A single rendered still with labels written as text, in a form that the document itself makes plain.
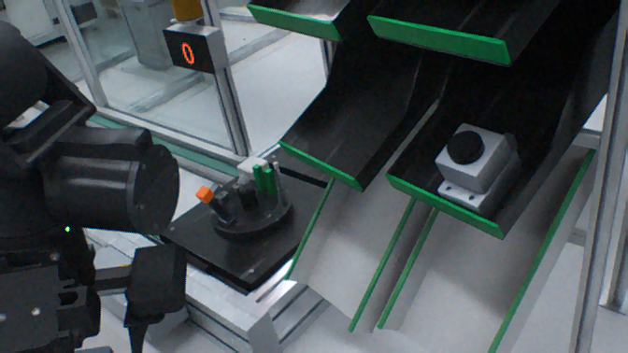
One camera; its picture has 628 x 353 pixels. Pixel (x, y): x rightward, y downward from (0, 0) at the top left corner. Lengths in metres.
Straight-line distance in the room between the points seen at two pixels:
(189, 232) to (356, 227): 0.34
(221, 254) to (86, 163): 0.55
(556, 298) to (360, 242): 0.34
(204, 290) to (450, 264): 0.38
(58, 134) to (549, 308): 0.73
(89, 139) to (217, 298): 0.52
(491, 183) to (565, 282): 0.47
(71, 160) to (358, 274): 0.44
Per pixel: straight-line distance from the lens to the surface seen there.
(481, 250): 0.64
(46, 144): 0.35
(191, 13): 0.99
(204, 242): 0.91
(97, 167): 0.34
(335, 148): 0.61
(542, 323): 0.87
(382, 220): 0.69
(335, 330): 0.86
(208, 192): 0.84
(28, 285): 0.40
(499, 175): 0.49
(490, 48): 0.40
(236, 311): 0.79
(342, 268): 0.72
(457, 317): 0.65
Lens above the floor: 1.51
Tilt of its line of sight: 33 degrees down
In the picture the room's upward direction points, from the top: 11 degrees counter-clockwise
